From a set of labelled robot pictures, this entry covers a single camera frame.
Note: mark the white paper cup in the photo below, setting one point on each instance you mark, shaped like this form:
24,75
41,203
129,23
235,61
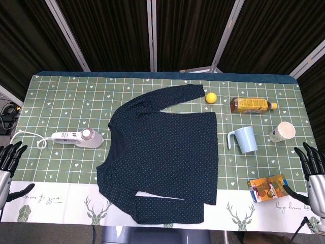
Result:
285,130

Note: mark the grey robot torso base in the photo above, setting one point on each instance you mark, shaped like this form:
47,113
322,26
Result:
152,235

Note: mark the white handheld steamer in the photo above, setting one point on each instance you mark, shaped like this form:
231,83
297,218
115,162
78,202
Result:
76,138

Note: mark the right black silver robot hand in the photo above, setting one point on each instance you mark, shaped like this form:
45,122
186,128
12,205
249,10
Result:
317,190

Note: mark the navy polka dot shirt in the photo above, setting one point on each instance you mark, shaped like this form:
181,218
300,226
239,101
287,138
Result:
162,152

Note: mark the amber tea bottle yellow label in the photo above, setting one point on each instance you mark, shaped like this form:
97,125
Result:
250,105

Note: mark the white screen foot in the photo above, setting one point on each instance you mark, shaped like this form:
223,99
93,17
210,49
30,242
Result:
200,69

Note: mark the green checked tablecloth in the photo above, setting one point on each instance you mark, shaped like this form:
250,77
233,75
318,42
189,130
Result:
63,101

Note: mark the yellow ball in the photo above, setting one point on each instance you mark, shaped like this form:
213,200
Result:
211,98

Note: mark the white screen frame post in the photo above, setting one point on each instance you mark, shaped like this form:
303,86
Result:
152,35
8,95
67,35
307,61
226,35

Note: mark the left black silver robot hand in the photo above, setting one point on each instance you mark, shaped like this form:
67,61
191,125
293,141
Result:
4,183

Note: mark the orange snack box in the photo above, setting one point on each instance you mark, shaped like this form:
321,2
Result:
266,188

